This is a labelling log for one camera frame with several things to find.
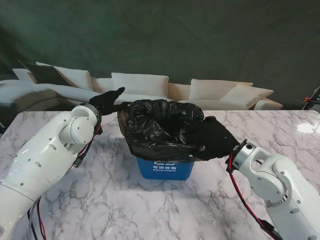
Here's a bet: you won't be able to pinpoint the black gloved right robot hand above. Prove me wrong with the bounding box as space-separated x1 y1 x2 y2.
186 116 242 161

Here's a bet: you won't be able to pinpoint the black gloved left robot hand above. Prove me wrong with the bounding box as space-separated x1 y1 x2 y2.
88 86 132 116

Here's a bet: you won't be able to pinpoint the black plastic garbage bag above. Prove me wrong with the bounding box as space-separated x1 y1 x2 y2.
116 98 205 162

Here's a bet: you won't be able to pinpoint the blue plastic recycling bin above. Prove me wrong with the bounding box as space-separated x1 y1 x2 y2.
135 156 195 181

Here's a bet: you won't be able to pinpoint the beige sofa back cushion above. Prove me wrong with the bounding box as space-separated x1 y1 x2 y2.
90 76 113 95

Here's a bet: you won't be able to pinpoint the long white sofa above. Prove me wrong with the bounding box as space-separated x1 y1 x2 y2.
0 67 171 112

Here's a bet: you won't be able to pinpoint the white sofa back cushion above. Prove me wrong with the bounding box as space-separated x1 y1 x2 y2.
12 67 38 82
36 61 91 90
111 72 170 97

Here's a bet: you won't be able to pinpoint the dark grey cushion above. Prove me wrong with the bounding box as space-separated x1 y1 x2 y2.
18 59 76 87

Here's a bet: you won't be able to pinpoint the black tripod with orange clip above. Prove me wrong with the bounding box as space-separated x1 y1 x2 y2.
298 86 320 111

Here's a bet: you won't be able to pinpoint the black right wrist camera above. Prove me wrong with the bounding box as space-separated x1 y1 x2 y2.
225 156 235 173

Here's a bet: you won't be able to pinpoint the left arm red black cables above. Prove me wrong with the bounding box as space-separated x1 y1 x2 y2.
26 109 104 240

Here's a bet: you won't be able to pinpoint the arm red black cables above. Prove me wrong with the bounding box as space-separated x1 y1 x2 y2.
228 153 283 240
26 109 104 240

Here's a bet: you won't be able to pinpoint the right arm red black cables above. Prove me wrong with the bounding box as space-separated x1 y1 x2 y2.
228 153 283 240

